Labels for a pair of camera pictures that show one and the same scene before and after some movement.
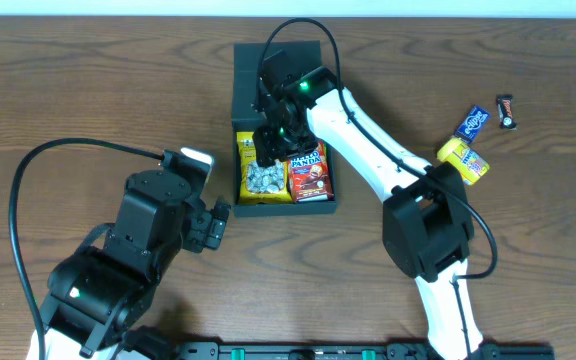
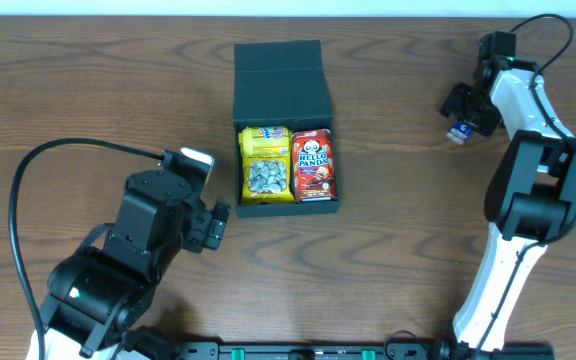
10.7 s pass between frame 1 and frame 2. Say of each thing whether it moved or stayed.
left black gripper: stayed
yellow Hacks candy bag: stayed
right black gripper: moved
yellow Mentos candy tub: moved
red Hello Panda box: stayed
